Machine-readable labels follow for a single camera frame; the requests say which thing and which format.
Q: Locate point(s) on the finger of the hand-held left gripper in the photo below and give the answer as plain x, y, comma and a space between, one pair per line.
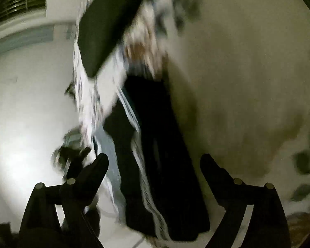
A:
78, 161

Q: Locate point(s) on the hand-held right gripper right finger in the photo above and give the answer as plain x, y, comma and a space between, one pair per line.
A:
211, 173

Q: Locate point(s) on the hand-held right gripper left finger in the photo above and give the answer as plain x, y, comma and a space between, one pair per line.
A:
95, 178

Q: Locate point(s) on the striped knit sweater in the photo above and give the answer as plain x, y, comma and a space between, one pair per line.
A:
165, 147

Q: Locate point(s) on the bed with floral blanket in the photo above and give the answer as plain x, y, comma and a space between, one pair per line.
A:
248, 82

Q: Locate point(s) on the folded black cloth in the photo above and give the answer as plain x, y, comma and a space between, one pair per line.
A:
108, 23

